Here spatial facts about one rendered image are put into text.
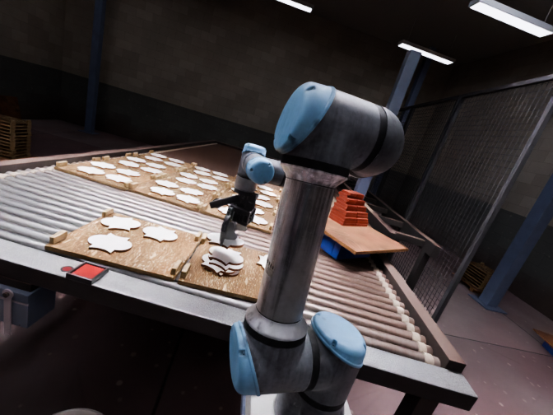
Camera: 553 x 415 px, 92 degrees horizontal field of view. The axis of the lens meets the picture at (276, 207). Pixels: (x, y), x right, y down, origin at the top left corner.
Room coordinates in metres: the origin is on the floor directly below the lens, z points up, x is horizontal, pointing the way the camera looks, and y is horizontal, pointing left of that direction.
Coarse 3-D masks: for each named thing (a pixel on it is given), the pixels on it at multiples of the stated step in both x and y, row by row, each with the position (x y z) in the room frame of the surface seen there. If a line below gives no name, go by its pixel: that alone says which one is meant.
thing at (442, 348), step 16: (336, 192) 3.25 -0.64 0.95; (384, 256) 1.52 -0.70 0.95; (384, 272) 1.36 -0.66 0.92; (400, 288) 1.16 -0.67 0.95; (416, 304) 1.05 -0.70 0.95; (416, 320) 0.96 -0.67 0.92; (432, 320) 0.95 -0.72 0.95; (432, 336) 0.85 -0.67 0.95; (448, 352) 0.78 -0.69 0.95; (448, 368) 0.75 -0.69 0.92
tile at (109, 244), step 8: (88, 240) 0.80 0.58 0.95; (96, 240) 0.81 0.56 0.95; (104, 240) 0.82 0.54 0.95; (112, 240) 0.84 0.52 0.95; (120, 240) 0.85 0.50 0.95; (96, 248) 0.77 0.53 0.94; (104, 248) 0.78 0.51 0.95; (112, 248) 0.79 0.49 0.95; (120, 248) 0.81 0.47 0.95; (128, 248) 0.82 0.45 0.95
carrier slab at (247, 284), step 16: (208, 240) 1.07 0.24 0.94; (256, 256) 1.06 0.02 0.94; (192, 272) 0.81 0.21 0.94; (208, 272) 0.84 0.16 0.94; (240, 272) 0.90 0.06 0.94; (256, 272) 0.94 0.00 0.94; (208, 288) 0.76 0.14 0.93; (224, 288) 0.78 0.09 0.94; (240, 288) 0.80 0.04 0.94; (256, 288) 0.83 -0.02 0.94
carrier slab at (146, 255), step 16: (96, 224) 0.93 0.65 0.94; (144, 224) 1.05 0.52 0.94; (64, 240) 0.77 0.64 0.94; (80, 240) 0.80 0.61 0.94; (128, 240) 0.89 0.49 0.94; (144, 240) 0.92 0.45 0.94; (176, 240) 0.99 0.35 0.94; (192, 240) 1.03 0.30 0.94; (80, 256) 0.73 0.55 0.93; (96, 256) 0.74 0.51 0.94; (112, 256) 0.77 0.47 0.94; (128, 256) 0.79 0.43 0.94; (144, 256) 0.82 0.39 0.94; (160, 256) 0.85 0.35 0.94; (176, 256) 0.88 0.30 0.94; (144, 272) 0.74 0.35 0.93; (160, 272) 0.76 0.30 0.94
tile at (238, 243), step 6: (210, 234) 0.92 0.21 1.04; (216, 234) 0.93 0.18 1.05; (210, 240) 0.87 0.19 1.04; (216, 240) 0.87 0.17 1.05; (228, 240) 0.89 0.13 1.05; (234, 240) 0.90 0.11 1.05; (240, 240) 0.91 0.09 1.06; (222, 246) 0.85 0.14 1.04; (228, 246) 0.84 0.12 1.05; (234, 246) 0.86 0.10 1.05; (240, 246) 0.87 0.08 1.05
